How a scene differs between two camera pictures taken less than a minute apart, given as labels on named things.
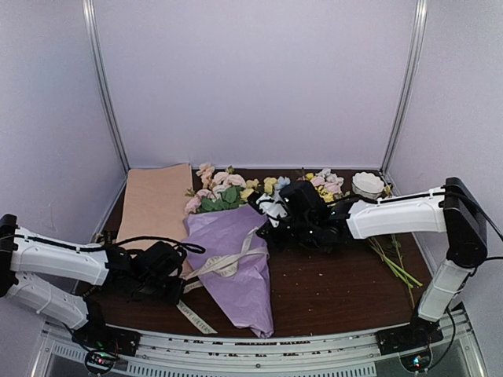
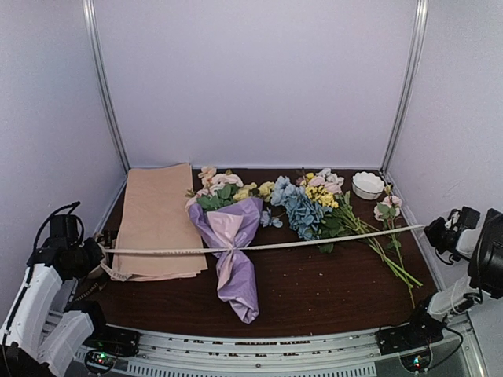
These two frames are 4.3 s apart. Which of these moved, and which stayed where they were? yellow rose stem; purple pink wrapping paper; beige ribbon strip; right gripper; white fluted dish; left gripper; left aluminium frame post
Moved: left gripper; right gripper; yellow rose stem; beige ribbon strip; purple pink wrapping paper
Stayed: white fluted dish; left aluminium frame post
